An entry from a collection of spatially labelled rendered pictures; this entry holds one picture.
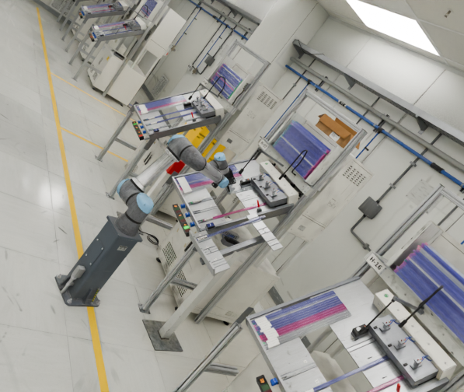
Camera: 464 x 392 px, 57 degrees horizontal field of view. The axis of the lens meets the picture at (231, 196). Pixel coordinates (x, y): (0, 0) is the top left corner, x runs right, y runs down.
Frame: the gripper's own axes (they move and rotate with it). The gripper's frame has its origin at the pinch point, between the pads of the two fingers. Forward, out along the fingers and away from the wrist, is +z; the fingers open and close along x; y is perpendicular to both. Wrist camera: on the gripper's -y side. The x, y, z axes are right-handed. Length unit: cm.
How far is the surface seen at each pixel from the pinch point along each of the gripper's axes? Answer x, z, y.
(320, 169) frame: -34, -13, 60
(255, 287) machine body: -32, 74, -9
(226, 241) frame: -16.9, 28.1, -16.2
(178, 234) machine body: 26, 40, -46
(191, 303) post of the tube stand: -60, 22, -58
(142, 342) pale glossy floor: -65, 27, -96
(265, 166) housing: 11.3, 1.5, 36.5
